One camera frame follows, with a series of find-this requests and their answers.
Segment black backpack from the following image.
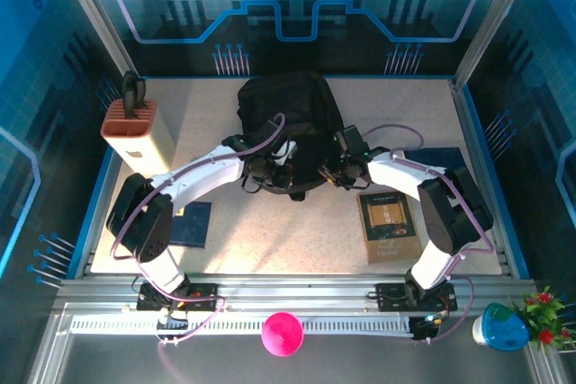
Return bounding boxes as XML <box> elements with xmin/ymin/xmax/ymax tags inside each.
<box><xmin>236</xmin><ymin>69</ymin><xmax>350</xmax><ymax>201</ymax></box>

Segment aluminium mounting rail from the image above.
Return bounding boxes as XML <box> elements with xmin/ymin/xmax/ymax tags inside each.
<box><xmin>53</xmin><ymin>273</ymin><xmax>536</xmax><ymax>308</ymax></box>

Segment dark blue book white pages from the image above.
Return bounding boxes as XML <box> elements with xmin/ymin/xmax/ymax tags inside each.
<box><xmin>402</xmin><ymin>147</ymin><xmax>464</xmax><ymax>174</ymax></box>

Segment dark blue notebook yellow label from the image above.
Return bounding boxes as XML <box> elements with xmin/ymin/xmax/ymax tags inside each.
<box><xmin>168</xmin><ymin>201</ymin><xmax>212</xmax><ymax>249</ymax></box>

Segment brown black book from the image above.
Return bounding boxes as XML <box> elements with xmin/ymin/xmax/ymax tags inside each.
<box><xmin>356</xmin><ymin>190</ymin><xmax>424</xmax><ymax>266</ymax></box>

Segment aluminium frame post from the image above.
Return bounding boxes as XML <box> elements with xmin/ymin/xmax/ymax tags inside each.
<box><xmin>452</xmin><ymin>0</ymin><xmax>544</xmax><ymax>88</ymax></box>
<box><xmin>49</xmin><ymin>0</ymin><xmax>139</xmax><ymax>77</ymax></box>

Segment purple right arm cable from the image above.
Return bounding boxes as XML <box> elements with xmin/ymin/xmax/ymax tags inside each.
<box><xmin>362</xmin><ymin>123</ymin><xmax>494</xmax><ymax>344</ymax></box>

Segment pink bowl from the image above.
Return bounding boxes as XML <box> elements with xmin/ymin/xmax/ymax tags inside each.
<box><xmin>261</xmin><ymin>310</ymin><xmax>305</xmax><ymax>358</ymax></box>

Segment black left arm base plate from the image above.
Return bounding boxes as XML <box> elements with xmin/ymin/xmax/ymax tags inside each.
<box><xmin>136</xmin><ymin>282</ymin><xmax>220</xmax><ymax>313</ymax></box>

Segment artificial plant red flowers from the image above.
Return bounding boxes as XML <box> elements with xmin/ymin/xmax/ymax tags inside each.
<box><xmin>510</xmin><ymin>285</ymin><xmax>576</xmax><ymax>353</ymax></box>

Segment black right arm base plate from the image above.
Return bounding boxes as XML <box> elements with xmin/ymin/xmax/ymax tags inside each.
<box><xmin>375</xmin><ymin>282</ymin><xmax>458</xmax><ymax>313</ymax></box>

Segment white slotted cable duct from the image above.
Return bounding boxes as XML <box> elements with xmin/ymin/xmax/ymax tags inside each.
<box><xmin>69</xmin><ymin>315</ymin><xmax>415</xmax><ymax>335</ymax></box>

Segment black scissors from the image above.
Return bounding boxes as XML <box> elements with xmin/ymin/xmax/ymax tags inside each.
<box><xmin>121</xmin><ymin>70</ymin><xmax>148</xmax><ymax>118</ymax></box>

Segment beige holder with orange top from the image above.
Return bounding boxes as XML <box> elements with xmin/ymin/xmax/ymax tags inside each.
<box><xmin>99</xmin><ymin>98</ymin><xmax>177</xmax><ymax>176</ymax></box>

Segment blue white jar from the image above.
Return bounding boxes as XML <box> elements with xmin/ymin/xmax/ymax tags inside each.
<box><xmin>471</xmin><ymin>301</ymin><xmax>531</xmax><ymax>353</ymax></box>

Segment aluminium side rail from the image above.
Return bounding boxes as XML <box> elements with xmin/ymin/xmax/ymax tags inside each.
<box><xmin>449</xmin><ymin>79</ymin><xmax>514</xmax><ymax>277</ymax></box>

